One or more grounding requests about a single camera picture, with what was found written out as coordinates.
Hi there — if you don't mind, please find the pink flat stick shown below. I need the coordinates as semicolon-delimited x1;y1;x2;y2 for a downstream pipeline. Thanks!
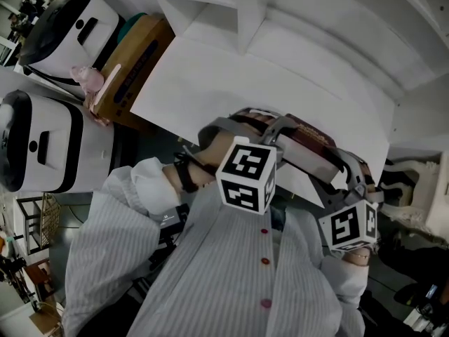
94;63;122;100

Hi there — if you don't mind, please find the person's left forearm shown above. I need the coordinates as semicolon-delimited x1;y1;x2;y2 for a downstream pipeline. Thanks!
101;131;234;224

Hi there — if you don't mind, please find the person's left hand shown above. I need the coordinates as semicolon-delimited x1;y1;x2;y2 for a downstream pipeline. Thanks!
229;110;276;136

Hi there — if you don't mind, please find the person's right hand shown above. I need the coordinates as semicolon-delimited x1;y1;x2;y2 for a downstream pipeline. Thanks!
363;161;376;188

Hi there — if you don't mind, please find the black wrist strap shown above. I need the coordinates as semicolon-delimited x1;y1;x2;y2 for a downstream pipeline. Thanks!
173;152;215;194

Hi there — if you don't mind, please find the white ornate dressing table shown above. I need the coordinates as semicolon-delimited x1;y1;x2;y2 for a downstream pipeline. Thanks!
378;149;449;249

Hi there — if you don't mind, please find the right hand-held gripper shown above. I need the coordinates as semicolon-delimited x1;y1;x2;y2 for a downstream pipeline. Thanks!
308;148;385;253

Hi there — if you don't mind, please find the white desk with shelf hutch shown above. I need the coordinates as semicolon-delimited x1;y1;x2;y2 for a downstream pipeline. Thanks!
129;0;449;206

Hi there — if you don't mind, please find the black battery box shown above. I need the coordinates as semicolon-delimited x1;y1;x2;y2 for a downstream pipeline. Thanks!
158;204;191;230

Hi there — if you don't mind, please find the gold wire rack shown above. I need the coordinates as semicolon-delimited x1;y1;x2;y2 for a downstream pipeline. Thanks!
39;193;62;249

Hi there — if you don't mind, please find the person's right forearm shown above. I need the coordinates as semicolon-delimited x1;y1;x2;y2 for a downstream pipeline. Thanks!
321;246;372;307

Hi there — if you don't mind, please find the brown cardboard box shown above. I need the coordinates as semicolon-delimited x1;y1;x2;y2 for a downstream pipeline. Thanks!
91;14;176;135

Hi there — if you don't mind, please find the dark green round object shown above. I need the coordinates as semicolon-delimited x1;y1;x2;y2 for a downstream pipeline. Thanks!
117;12;148;45

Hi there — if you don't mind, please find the white black service robot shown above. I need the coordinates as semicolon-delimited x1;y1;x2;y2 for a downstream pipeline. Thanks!
19;0;123;91
0;89;136;194

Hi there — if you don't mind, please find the dark red hardcover book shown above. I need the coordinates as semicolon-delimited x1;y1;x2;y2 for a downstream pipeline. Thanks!
276;113;340;186

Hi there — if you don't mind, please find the pink fabric bundle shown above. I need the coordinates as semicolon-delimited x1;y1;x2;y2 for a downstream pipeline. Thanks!
71;65;105;94

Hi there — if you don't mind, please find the person's white striped shirt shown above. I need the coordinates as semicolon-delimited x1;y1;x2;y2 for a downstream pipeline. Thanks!
61;156;371;337

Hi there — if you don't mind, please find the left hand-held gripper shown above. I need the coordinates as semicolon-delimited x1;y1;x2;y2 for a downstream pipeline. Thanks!
198;107;300;216

